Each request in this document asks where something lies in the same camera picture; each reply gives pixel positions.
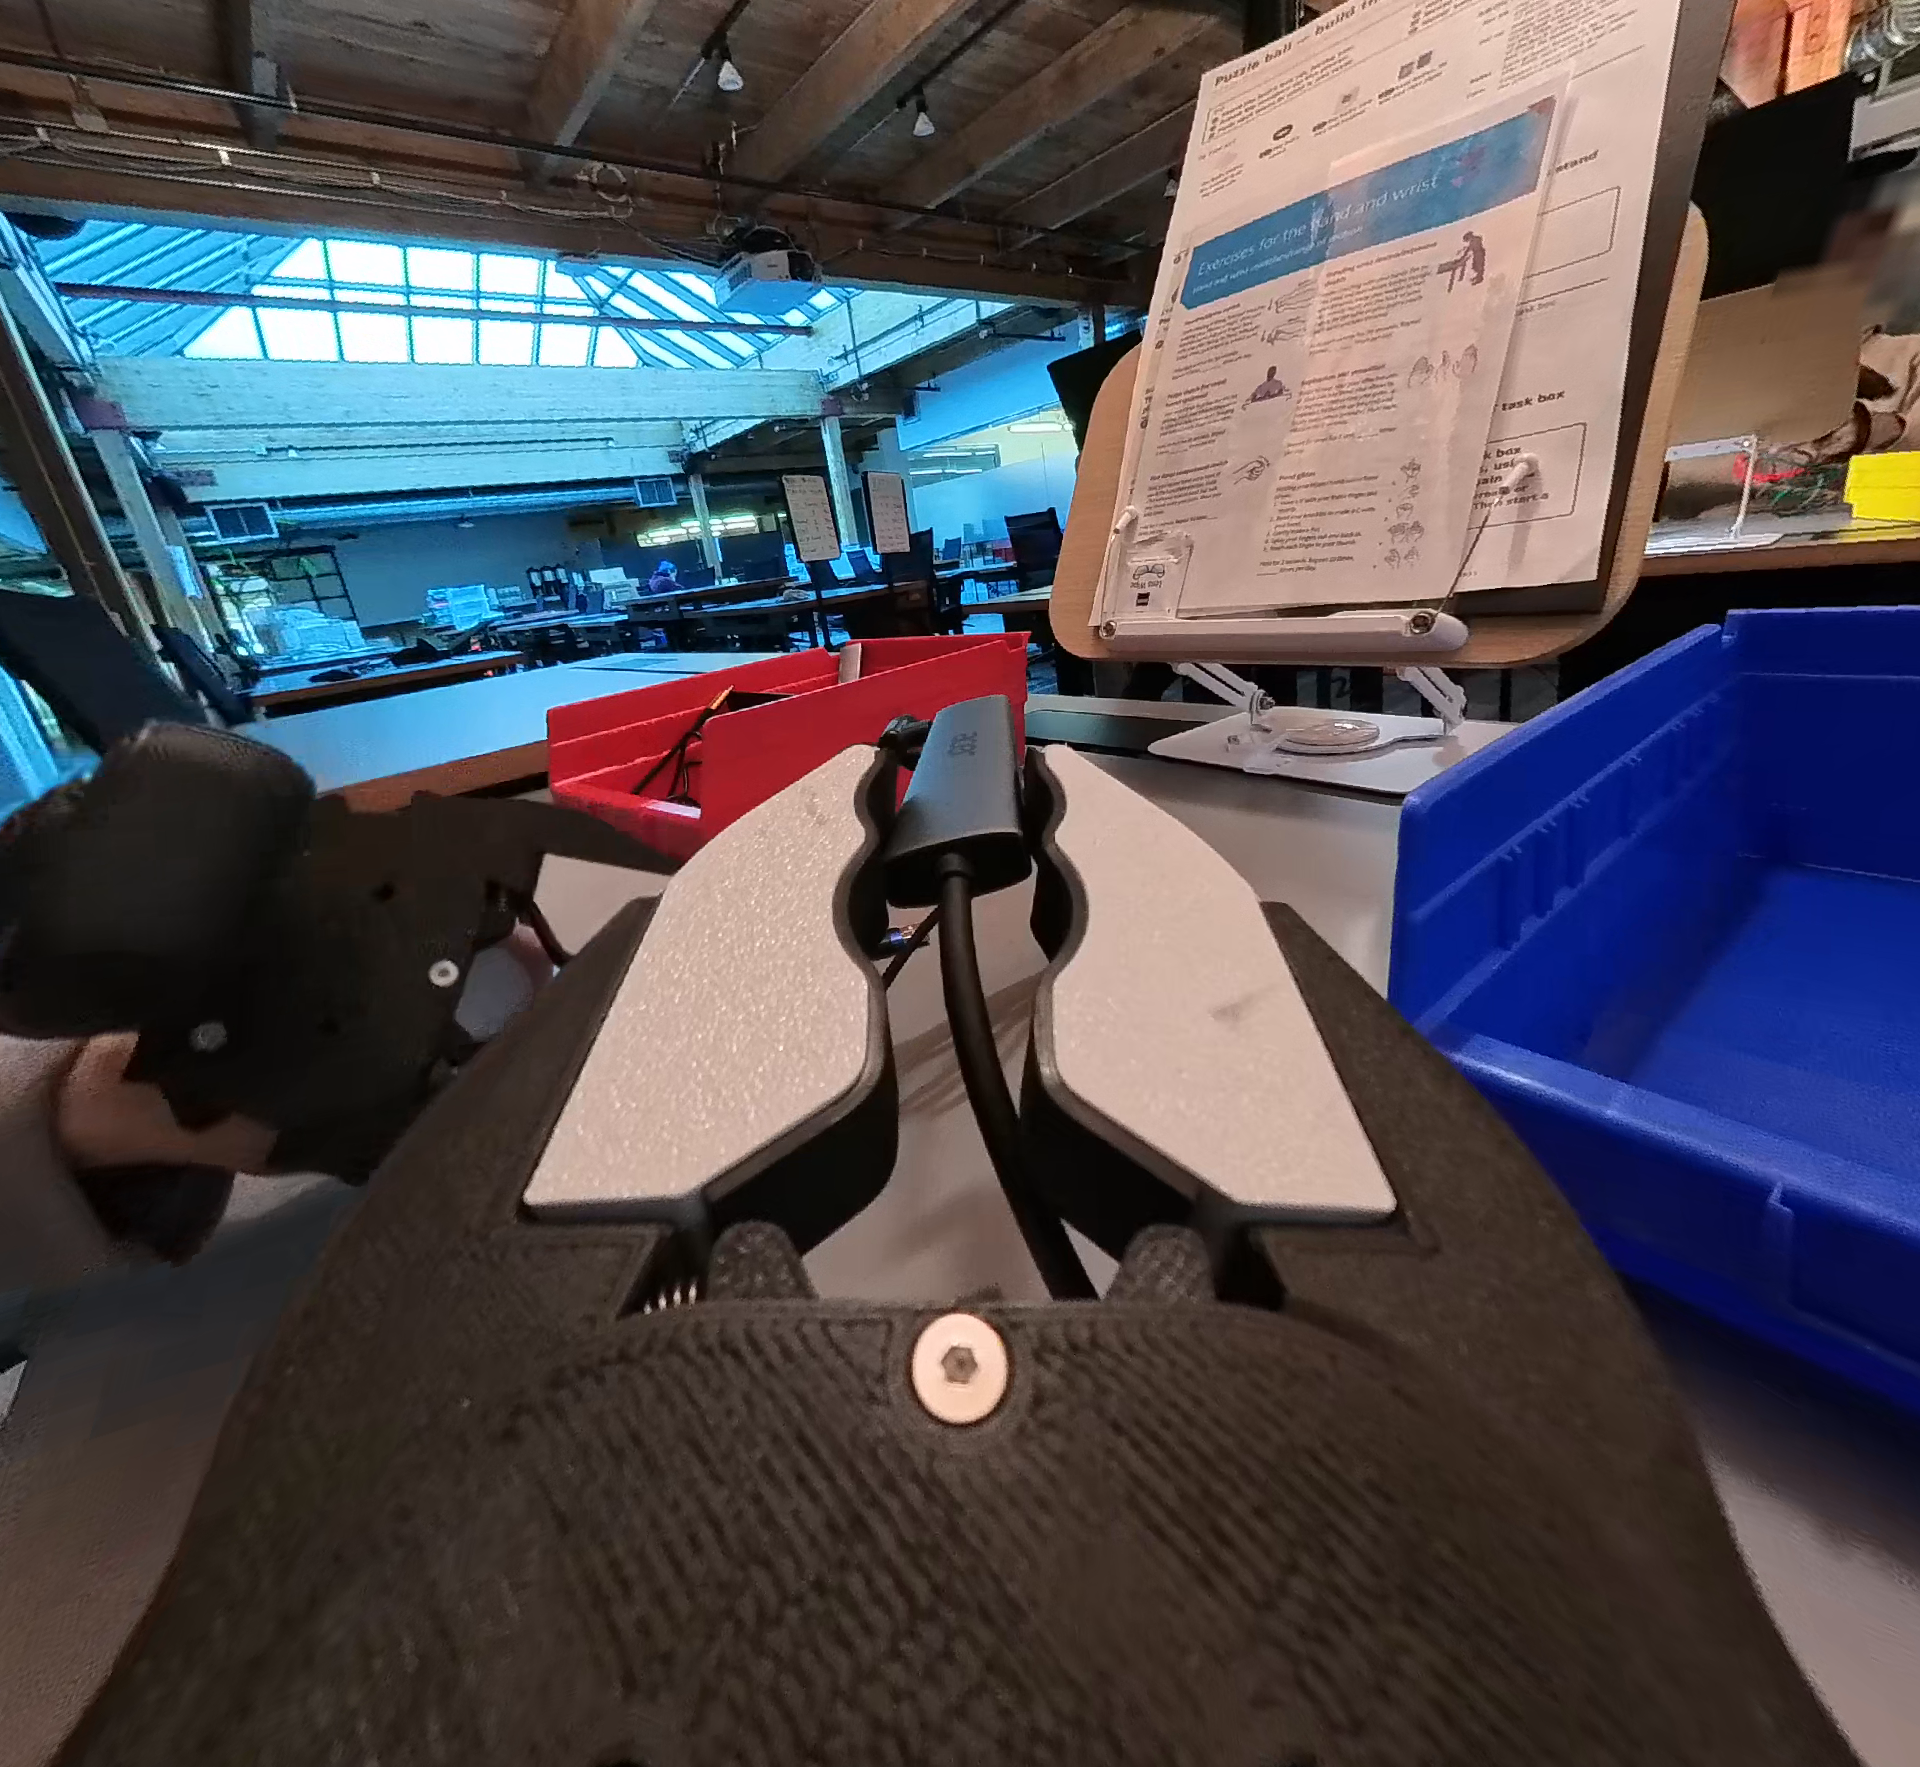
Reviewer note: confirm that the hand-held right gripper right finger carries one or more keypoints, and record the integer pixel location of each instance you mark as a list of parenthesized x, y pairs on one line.
[(1200, 1033)]

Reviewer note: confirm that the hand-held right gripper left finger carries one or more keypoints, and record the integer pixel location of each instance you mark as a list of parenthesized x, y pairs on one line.
[(720, 1017)]

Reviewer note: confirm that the grey usb hub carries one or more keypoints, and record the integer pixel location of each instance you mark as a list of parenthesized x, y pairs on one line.
[(959, 800)]

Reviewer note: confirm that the person's left forearm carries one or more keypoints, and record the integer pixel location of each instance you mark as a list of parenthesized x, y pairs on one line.
[(38, 1181)]

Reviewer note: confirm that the grey desk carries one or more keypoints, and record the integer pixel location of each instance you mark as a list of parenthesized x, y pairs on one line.
[(1320, 836)]

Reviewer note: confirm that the person's left hand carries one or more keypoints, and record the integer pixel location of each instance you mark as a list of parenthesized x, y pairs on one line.
[(128, 1122)]

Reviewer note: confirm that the grey table with wooden edge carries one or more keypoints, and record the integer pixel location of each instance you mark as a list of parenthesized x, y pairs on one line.
[(451, 732)]

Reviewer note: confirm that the red plastic bin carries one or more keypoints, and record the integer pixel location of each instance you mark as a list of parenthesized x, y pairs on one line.
[(780, 747)]

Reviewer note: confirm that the blue plastic bin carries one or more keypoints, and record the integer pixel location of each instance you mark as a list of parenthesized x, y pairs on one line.
[(1680, 987)]

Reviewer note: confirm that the white sign board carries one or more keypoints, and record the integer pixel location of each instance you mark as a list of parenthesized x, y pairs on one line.
[(810, 518), (889, 512)]

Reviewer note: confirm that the blue header exercise sheet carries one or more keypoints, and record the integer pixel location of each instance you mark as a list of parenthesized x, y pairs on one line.
[(1336, 418)]

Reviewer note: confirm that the black monitor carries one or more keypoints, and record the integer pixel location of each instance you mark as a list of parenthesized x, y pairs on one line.
[(1087, 395)]

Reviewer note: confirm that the ceiling projector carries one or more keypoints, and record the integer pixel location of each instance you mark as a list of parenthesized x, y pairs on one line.
[(769, 276)]

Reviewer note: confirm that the wooden work table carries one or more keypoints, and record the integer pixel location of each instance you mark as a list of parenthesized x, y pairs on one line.
[(1801, 550)]

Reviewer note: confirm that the yellow plastic bin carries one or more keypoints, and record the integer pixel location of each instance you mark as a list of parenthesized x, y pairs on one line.
[(1882, 484)]

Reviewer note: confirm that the cardboard box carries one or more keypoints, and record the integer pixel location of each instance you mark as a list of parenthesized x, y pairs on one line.
[(1770, 357)]

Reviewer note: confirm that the ceiling track light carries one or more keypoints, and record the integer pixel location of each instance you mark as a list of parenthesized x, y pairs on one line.
[(726, 72), (921, 121)]

